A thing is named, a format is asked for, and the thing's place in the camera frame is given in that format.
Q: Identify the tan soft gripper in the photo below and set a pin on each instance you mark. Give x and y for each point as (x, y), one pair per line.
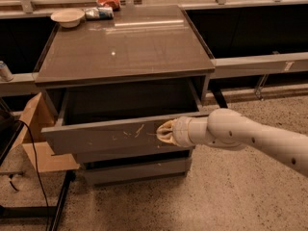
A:
(183, 132)

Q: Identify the grey top drawer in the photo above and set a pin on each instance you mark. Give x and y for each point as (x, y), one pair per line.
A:
(98, 118)

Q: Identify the grey drawer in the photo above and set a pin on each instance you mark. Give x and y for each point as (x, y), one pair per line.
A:
(129, 164)
(98, 118)

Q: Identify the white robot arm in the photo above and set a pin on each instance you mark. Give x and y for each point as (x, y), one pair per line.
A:
(227, 129)

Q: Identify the grey lower drawer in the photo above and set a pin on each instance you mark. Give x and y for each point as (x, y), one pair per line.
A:
(129, 164)

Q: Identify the grey drawer cabinet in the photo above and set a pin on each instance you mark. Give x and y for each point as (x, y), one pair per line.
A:
(137, 45)

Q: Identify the cardboard box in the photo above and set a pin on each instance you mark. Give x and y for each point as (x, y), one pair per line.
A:
(36, 115)

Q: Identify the red snack bag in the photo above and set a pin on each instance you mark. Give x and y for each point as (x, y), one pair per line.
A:
(114, 4)

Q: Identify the white ceramic bowl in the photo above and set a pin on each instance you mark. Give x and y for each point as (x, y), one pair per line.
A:
(68, 18)

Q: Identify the white can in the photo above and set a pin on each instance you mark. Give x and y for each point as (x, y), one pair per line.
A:
(5, 73)

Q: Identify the metal railing frame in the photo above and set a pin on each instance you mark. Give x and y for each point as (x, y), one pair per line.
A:
(214, 69)

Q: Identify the black stand frame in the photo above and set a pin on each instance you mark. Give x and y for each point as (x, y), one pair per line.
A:
(52, 213)

